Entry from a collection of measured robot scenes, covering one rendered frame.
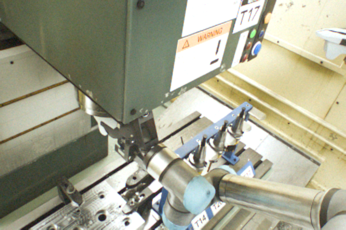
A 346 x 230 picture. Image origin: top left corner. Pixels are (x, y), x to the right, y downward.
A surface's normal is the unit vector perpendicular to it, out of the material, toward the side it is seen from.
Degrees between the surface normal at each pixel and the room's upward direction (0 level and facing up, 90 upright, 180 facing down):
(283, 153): 24
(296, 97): 90
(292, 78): 90
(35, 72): 90
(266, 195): 57
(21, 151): 90
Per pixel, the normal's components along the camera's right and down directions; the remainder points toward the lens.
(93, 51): -0.69, 0.39
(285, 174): -0.16, -0.54
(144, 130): 0.67, 0.15
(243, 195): -0.82, -0.11
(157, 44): 0.72, 0.51
